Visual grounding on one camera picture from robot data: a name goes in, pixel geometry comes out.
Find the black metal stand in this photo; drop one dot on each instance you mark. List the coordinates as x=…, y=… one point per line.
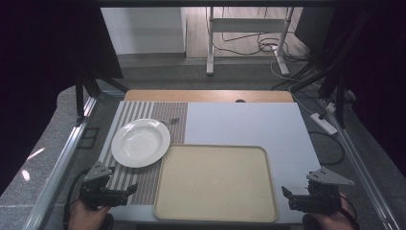
x=83, y=92
x=338, y=92

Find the metal fork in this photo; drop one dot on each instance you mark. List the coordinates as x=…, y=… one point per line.
x=172, y=121

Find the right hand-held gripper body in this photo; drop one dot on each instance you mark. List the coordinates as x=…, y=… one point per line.
x=322, y=193

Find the person's right hand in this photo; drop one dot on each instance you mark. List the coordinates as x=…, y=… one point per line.
x=333, y=220

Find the striped woven placemat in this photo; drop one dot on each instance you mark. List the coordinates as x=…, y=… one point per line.
x=150, y=185

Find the white desk frame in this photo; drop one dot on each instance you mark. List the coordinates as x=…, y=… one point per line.
x=245, y=25

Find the person's left hand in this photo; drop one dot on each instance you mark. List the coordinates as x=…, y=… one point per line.
x=86, y=218

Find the aluminium frame rail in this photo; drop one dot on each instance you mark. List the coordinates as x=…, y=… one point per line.
x=360, y=166
x=60, y=166

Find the wooden table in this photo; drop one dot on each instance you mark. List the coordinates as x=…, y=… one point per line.
x=204, y=96

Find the black curtain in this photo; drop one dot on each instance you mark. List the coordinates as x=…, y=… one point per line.
x=41, y=80
x=376, y=80

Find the white board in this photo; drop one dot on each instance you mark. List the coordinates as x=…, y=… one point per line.
x=252, y=124

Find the white power strip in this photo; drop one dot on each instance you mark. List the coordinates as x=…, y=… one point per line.
x=323, y=124

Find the white round plate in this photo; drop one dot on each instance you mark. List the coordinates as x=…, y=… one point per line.
x=140, y=143

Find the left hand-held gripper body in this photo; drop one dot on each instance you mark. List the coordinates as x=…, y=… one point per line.
x=97, y=191

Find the beige rectangular tray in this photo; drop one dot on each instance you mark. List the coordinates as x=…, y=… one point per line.
x=215, y=183

